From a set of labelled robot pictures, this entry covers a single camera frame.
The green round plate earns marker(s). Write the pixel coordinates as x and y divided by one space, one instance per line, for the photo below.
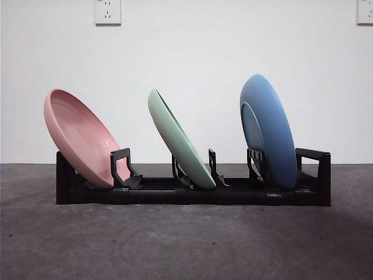
175 140

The blue round plate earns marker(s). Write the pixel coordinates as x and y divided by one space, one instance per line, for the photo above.
277 131

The pink round plate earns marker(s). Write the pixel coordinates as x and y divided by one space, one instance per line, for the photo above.
81 131

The black plastic dish rack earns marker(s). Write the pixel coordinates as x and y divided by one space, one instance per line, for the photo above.
204 196

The white wall socket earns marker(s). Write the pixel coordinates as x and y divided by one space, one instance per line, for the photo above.
107 13
365 11

